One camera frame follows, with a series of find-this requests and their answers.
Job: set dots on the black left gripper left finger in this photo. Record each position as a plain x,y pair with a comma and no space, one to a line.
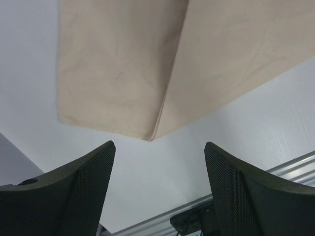
66,201

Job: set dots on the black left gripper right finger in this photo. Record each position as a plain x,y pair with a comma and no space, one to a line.
249,201

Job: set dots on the beige cloth mat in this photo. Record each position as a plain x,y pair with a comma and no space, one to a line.
145,68

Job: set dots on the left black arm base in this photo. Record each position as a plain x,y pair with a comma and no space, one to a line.
190,222

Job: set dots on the aluminium front rail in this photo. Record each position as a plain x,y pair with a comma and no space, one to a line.
300,170

